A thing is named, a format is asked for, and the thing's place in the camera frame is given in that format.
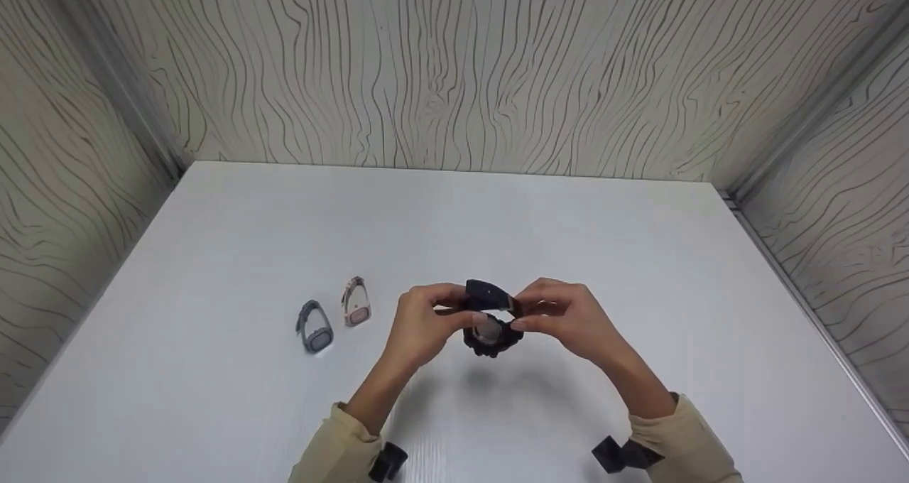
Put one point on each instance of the person's right forearm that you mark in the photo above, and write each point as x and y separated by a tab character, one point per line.
664	426

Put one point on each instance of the person's left thumb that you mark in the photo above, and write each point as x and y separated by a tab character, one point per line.
458	318

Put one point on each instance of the person's right fingers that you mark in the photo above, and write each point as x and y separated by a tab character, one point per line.
543	295

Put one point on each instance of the person's right hand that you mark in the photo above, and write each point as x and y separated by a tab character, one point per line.
572	327

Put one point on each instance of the pink wrist watch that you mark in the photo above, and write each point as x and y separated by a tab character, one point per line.
355	304

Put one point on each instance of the grey wrist watch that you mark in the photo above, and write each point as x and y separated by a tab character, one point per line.
314	328

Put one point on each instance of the black wrist band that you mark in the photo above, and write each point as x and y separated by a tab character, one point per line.
621	454
387	462

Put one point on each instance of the person's right thumb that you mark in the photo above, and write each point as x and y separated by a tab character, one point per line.
534	322

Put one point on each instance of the black wrist watch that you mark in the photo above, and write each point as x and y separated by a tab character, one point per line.
490	321

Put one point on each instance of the person's left forearm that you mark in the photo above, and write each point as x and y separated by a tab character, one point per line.
351	430

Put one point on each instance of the person's left hand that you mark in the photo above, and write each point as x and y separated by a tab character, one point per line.
420	330

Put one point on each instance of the person's left fingers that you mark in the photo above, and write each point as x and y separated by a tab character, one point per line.
442	294

